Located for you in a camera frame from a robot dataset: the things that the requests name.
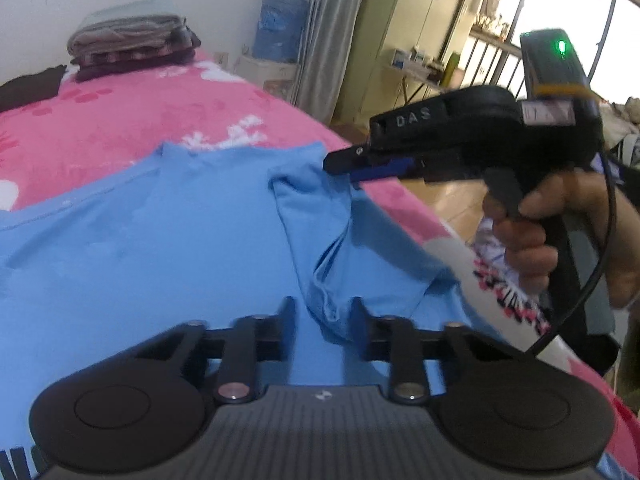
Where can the teal folded towel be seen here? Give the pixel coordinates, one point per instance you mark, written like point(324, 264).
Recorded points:
point(130, 14)

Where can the blue t-shirt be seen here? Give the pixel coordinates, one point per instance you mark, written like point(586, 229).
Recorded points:
point(150, 250)

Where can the person's right hand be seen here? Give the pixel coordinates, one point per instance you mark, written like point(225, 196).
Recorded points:
point(530, 255)

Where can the pale yellow wardrobe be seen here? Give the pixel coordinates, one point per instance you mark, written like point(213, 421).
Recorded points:
point(400, 10)

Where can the dark maroon folded garment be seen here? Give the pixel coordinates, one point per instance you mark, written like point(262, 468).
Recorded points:
point(130, 70)

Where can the wall outlet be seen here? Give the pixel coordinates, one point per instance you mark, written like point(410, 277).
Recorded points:
point(221, 59)

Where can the grey curtain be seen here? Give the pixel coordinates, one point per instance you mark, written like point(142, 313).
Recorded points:
point(330, 35)

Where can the pink floral blanket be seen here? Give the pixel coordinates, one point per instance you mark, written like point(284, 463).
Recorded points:
point(125, 120)

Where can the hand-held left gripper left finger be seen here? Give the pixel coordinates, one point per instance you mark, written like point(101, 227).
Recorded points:
point(288, 327)

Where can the green bottle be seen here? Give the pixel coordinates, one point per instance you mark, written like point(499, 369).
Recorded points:
point(454, 70)

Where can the black folded garment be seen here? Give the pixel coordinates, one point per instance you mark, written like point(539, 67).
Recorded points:
point(30, 87)

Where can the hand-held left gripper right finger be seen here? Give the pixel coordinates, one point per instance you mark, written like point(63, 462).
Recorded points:
point(357, 327)

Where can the blue water bottle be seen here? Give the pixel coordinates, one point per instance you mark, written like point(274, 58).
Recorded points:
point(280, 25)

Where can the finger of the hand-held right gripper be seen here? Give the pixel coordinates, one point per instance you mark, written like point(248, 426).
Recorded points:
point(385, 170)
point(347, 160)

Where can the folding table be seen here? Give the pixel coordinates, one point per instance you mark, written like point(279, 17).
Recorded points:
point(417, 72)

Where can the white water dispenser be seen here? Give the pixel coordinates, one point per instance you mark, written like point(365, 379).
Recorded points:
point(265, 75)

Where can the stack of folded grey clothes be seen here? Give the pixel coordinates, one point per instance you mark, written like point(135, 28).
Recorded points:
point(140, 56)

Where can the grey folded garment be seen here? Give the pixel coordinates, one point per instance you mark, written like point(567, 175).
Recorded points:
point(125, 35)

